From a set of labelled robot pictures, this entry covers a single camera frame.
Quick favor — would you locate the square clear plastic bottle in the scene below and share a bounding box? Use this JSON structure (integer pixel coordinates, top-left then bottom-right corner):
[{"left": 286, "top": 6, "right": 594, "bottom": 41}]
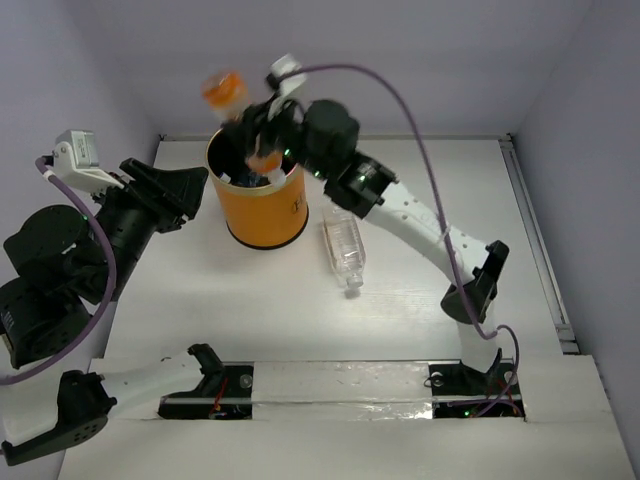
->
[{"left": 323, "top": 205, "right": 366, "bottom": 298}]

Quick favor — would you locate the aluminium rail right edge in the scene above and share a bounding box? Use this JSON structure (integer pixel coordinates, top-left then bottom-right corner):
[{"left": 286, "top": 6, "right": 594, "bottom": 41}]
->
[{"left": 498, "top": 134, "right": 582, "bottom": 356}]

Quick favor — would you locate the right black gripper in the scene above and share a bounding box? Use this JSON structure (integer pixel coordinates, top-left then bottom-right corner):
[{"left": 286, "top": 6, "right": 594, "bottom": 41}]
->
[{"left": 220, "top": 92, "right": 330, "bottom": 184}]

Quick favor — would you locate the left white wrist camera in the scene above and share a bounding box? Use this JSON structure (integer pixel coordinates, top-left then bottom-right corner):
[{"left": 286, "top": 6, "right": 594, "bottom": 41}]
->
[{"left": 49, "top": 130, "right": 124, "bottom": 195}]

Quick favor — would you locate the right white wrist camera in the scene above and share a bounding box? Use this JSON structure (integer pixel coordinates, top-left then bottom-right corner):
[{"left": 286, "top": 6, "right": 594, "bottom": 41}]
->
[{"left": 265, "top": 53, "right": 308, "bottom": 98}]

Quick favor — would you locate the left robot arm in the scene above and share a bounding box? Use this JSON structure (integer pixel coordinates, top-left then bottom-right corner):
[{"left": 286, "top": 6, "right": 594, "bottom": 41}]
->
[{"left": 1, "top": 156, "right": 226, "bottom": 466}]

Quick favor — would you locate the orange label plastic bottle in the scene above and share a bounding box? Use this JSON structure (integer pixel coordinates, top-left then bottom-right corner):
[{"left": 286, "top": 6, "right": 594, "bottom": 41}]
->
[{"left": 201, "top": 70, "right": 286, "bottom": 187}]

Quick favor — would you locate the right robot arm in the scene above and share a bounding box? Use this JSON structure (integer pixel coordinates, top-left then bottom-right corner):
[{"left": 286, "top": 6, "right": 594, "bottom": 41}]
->
[{"left": 222, "top": 100, "right": 509, "bottom": 392}]

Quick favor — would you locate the blue label plastic bottle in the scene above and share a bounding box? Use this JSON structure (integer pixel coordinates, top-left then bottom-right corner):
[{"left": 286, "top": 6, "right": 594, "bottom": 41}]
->
[{"left": 218, "top": 170, "right": 270, "bottom": 189}]

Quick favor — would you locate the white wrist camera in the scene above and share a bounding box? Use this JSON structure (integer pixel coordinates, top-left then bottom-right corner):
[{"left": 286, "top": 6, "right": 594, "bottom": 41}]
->
[
  {"left": 49, "top": 130, "right": 124, "bottom": 195},
  {"left": 265, "top": 53, "right": 308, "bottom": 98}
]

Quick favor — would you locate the silver taped base bar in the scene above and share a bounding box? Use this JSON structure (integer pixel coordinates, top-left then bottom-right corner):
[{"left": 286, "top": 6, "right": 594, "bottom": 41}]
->
[{"left": 158, "top": 360, "right": 524, "bottom": 421}]

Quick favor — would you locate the orange cylindrical bin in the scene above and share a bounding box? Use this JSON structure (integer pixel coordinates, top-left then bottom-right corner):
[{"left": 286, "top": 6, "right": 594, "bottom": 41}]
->
[{"left": 205, "top": 130, "right": 309, "bottom": 250}]

